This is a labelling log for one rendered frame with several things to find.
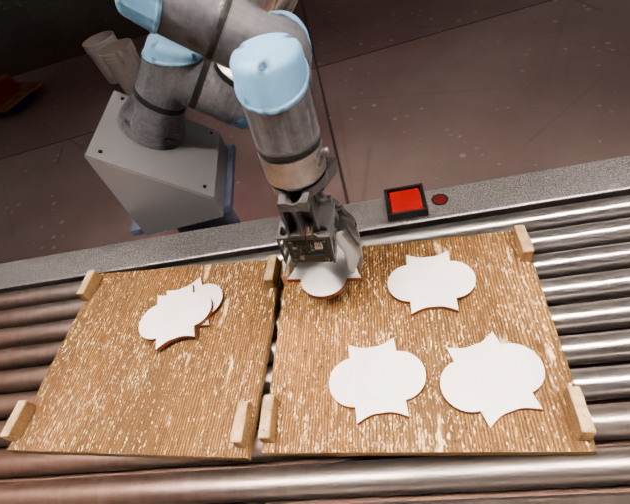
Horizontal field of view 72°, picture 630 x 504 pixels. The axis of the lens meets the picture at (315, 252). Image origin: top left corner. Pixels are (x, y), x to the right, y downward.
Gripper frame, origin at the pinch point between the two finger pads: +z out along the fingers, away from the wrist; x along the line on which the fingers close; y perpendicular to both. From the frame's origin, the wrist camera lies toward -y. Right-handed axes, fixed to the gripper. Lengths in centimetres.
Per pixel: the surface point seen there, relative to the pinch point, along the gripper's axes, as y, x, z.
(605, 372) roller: 14.5, 37.5, 6.2
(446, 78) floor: -229, 39, 97
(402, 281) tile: 0.4, 11.8, 4.9
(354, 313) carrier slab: 5.6, 4.2, 6.3
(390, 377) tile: 16.7, 10.0, 5.1
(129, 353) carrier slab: 12.5, -34.9, 8.4
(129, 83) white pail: -285, -220, 100
